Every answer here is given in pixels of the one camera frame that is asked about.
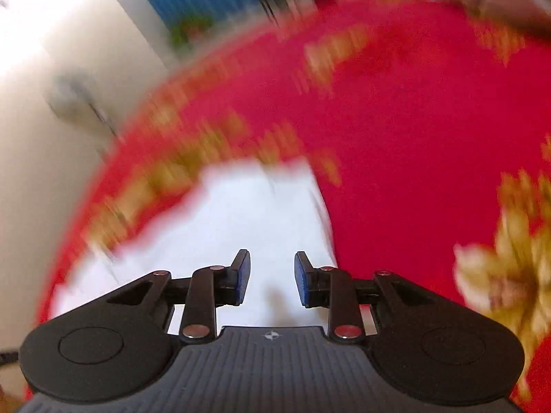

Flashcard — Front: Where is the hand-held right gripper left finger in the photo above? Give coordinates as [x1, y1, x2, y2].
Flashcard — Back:
[105, 248, 251, 345]

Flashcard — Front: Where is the red floral blanket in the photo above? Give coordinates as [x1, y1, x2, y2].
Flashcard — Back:
[26, 0, 551, 413]

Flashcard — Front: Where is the white standing fan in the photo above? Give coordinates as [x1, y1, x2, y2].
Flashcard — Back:
[47, 75, 117, 151]

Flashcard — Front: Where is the potted green plant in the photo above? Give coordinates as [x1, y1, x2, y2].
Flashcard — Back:
[170, 15, 212, 48]

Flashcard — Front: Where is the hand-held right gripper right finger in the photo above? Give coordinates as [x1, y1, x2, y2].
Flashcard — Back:
[294, 251, 435, 345]

